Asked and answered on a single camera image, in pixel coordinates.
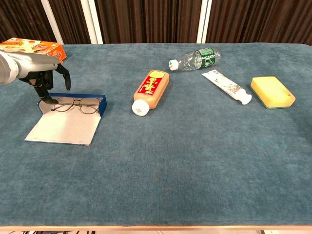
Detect white toothpaste tube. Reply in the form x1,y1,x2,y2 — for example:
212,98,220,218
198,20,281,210
201,69,253,105

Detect yellow sponge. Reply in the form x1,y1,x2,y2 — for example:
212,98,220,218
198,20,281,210
250,76,296,110

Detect orange biscuit box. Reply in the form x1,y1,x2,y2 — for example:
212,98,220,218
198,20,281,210
0,37,67,64

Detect clear bottle with green label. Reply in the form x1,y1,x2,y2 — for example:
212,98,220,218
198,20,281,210
169,47,221,72

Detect dark brown pleated curtain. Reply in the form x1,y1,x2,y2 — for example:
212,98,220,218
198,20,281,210
0,0,312,46

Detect thin-framed eyeglasses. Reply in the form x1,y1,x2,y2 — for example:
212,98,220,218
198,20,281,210
51,97,101,115

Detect thin white metal post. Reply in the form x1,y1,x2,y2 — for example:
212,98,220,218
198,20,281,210
40,0,64,45

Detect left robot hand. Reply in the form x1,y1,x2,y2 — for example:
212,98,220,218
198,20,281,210
17,52,71,105

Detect sauce bottle with red label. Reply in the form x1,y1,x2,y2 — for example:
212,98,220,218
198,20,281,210
131,70,170,117

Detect blue glasses case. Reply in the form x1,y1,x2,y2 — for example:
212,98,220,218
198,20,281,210
24,93,107,146

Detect teal table cloth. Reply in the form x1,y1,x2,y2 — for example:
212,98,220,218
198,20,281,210
0,42,312,227

